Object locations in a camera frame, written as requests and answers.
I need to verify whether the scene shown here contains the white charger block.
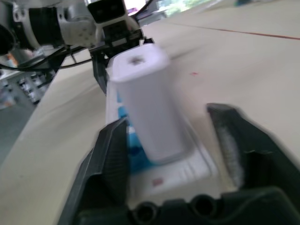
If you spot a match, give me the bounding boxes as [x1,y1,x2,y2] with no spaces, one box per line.
[106,44,191,165]

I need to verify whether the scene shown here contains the background storage shelf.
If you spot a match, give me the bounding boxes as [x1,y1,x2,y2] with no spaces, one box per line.
[0,69,52,111]

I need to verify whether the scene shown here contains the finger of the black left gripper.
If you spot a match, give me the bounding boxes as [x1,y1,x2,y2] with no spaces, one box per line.
[92,53,111,96]

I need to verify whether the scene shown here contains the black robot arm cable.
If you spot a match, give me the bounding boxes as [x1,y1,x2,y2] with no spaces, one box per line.
[0,44,95,71]

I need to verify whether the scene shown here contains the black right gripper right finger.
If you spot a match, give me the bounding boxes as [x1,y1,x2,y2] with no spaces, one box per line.
[206,103,300,196]

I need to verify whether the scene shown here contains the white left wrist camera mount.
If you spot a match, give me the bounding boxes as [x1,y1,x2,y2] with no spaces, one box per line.
[86,0,139,32]

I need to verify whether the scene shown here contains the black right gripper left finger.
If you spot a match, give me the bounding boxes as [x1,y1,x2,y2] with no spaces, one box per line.
[58,118,130,225]

